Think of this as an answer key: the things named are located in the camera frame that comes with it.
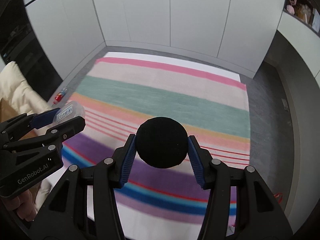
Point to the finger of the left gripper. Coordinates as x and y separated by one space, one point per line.
54 135
32 122

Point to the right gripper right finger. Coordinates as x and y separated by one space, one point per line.
258 214

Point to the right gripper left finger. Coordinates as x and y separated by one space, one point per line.
82 204

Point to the small clear labelled case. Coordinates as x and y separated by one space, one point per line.
67 112

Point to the black round puff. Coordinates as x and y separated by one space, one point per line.
162 142

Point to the left hand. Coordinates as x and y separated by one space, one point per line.
23 205

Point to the brown cardboard box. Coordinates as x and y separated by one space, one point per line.
7 112

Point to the cream padded armchair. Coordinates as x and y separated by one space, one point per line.
23 99

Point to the red item on floor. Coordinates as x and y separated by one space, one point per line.
59 96

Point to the striped colourful cloth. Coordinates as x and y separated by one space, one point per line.
162 104

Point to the black wall cabinet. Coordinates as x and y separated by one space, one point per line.
20 44

